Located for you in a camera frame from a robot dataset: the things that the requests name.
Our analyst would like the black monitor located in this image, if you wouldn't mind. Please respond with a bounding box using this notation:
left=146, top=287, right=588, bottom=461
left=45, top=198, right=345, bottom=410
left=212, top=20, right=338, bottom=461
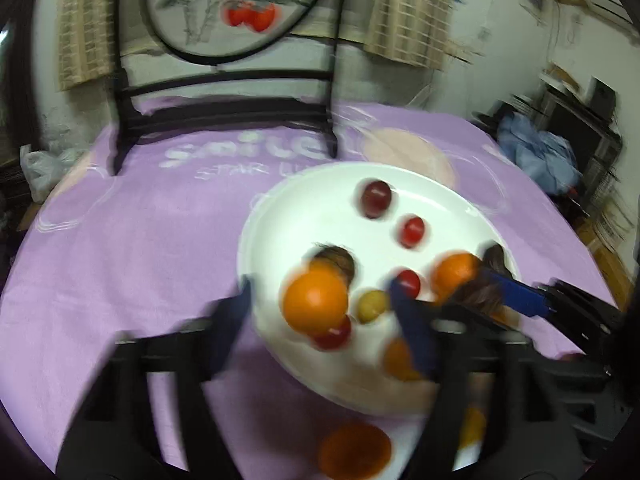
left=542, top=85, right=622, bottom=173

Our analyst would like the oval yellow-orange citrus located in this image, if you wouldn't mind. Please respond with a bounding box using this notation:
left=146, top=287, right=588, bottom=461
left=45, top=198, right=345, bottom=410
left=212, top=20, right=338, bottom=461
left=457, top=405, right=487, bottom=451

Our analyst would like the large red tomato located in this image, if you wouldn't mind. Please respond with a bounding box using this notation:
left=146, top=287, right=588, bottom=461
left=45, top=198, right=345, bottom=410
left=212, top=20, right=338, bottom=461
left=312, top=315, right=352, bottom=352

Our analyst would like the black speaker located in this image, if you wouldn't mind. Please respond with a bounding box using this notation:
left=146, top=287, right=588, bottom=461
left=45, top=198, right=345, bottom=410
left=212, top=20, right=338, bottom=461
left=590, top=77, right=617, bottom=122

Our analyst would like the small red tomato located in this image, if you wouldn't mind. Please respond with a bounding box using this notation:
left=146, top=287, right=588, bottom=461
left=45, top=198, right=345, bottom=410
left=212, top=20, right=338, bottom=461
left=392, top=269, right=422, bottom=298
left=397, top=215, right=428, bottom=250

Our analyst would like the beige checked curtain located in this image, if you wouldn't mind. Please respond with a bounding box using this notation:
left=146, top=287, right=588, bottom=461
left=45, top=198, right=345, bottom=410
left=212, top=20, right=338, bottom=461
left=364, top=0, right=457, bottom=72
left=55, top=0, right=122, bottom=92

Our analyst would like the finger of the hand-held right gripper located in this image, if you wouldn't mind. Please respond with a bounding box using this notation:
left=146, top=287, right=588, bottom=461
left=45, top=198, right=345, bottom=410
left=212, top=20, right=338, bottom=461
left=480, top=267, right=626, bottom=343

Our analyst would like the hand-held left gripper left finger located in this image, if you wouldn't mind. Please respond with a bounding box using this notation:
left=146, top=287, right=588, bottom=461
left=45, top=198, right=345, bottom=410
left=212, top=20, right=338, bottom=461
left=55, top=277, right=253, bottom=480

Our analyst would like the round painted table screen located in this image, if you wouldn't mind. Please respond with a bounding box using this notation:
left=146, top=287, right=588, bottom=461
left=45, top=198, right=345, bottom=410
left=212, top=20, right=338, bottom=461
left=114, top=0, right=347, bottom=177

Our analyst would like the blue cloth pile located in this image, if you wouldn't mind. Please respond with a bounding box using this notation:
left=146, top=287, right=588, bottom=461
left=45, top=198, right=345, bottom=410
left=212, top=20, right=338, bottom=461
left=499, top=111, right=584, bottom=197

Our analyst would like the purple tablecloth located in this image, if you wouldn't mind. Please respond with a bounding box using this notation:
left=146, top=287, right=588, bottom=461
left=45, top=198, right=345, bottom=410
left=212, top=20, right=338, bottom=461
left=0, top=97, right=623, bottom=480

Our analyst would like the dark red plum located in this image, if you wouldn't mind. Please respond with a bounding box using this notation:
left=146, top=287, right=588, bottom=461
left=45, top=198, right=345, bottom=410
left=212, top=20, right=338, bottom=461
left=356, top=179, right=393, bottom=220

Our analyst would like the white oval plate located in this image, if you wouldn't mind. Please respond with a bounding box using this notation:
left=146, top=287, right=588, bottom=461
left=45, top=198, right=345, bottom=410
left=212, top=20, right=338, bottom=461
left=237, top=161, right=523, bottom=416

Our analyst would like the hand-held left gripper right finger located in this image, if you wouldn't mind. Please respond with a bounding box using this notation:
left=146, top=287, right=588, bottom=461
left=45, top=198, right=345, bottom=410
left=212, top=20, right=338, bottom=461
left=390, top=279, right=586, bottom=480

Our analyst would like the yellow-green plum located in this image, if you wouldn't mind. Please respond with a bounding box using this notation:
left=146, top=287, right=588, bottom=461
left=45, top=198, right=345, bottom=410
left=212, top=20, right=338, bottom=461
left=356, top=289, right=391, bottom=324

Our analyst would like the white plastic bag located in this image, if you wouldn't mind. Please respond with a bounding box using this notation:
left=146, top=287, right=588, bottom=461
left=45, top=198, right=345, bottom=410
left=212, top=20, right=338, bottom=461
left=19, top=144, right=77, bottom=203

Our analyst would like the cardboard box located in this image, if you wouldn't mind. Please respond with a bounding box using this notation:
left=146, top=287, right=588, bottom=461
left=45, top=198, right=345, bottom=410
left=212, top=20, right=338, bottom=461
left=576, top=210, right=632, bottom=306

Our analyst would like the large orange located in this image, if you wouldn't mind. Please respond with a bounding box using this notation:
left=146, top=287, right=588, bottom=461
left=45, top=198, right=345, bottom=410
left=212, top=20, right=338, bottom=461
left=318, top=422, right=392, bottom=480

